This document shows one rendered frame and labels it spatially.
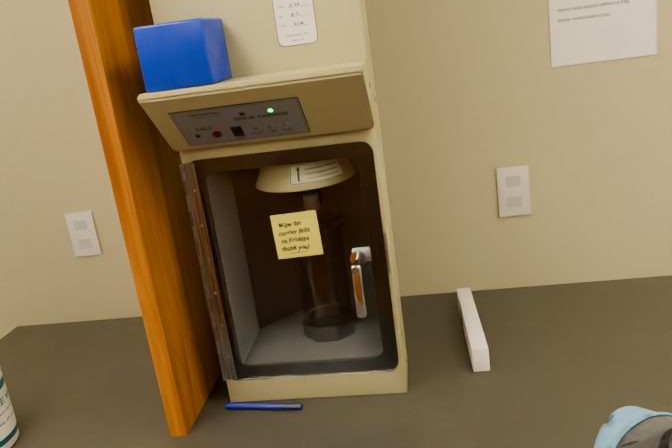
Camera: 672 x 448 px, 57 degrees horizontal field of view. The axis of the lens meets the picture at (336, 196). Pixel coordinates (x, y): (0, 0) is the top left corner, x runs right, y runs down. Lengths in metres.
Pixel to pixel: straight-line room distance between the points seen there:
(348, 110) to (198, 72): 0.22
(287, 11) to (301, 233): 0.35
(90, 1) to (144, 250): 0.37
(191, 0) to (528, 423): 0.83
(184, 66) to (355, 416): 0.62
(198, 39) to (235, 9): 0.12
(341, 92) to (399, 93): 0.53
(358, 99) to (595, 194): 0.75
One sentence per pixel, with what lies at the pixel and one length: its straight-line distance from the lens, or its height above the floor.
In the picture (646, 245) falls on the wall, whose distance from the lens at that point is 1.57.
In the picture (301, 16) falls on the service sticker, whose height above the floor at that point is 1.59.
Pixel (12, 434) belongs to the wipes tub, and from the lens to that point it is 1.29.
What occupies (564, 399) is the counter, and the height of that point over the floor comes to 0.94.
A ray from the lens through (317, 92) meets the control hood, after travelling 0.87.
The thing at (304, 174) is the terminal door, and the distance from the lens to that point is 0.98.
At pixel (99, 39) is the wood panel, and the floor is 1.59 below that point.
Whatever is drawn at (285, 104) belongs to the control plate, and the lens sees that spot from 0.89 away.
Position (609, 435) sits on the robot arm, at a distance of 0.53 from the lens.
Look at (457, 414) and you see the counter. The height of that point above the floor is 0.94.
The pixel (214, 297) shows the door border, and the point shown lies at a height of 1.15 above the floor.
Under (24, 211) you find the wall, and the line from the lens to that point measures 1.73.
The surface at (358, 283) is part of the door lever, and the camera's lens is 0.98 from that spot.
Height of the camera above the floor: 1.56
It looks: 15 degrees down
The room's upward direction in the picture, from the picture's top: 8 degrees counter-clockwise
